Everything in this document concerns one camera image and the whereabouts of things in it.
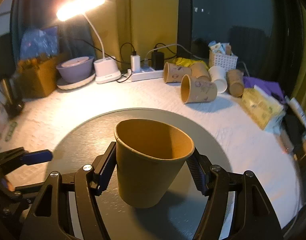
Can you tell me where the white charger plug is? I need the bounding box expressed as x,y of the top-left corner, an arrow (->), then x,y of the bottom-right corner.
130,55 -> 141,73

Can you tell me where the printed paper cup back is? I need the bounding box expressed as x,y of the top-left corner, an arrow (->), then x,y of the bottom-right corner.
163,62 -> 192,83

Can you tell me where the brown paper cup lying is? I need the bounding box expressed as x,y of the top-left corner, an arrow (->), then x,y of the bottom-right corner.
190,62 -> 212,82

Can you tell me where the white plastic basket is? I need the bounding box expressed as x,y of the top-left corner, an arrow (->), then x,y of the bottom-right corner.
209,50 -> 238,72

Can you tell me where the purple bowl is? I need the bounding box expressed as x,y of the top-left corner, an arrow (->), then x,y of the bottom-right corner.
56,56 -> 94,83

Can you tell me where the black gripper with blue tip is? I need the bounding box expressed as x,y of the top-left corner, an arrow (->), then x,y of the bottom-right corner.
0,147 -> 53,201

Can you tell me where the white power strip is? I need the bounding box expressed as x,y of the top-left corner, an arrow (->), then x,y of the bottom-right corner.
128,67 -> 163,82

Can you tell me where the printed paper cup front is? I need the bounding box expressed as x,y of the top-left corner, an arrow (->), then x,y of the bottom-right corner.
181,75 -> 218,104

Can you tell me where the blue patterned bag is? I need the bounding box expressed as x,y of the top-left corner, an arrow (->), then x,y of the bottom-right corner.
19,25 -> 59,60

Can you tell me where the printed paper cup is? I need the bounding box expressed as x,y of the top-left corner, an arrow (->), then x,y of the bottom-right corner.
163,62 -> 192,83
181,75 -> 218,104

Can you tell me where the white paper cup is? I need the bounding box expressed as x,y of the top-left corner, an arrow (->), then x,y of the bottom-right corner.
208,66 -> 228,94

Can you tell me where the brown paper cup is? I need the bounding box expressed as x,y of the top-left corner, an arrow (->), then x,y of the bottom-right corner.
190,62 -> 212,82
227,69 -> 244,97
114,119 -> 195,209

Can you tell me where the yellow tissue pack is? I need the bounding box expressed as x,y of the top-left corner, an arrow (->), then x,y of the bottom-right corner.
242,86 -> 286,134

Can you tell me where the white round plate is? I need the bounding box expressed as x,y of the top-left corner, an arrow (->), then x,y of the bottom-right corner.
56,71 -> 96,90

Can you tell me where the yellow snack bag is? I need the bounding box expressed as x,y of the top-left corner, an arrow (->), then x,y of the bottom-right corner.
172,57 -> 209,70

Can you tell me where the round grey tray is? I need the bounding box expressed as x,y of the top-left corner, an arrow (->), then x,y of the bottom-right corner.
47,108 -> 231,239

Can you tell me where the black charger plug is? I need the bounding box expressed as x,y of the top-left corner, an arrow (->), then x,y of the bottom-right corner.
151,51 -> 164,70

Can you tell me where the white desk lamp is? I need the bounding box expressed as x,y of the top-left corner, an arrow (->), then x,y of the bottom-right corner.
56,0 -> 122,84

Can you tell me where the yellow box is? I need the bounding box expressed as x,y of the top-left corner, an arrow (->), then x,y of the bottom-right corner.
16,53 -> 69,99

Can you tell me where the purple cloth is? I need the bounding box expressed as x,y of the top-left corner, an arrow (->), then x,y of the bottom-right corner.
243,76 -> 286,104

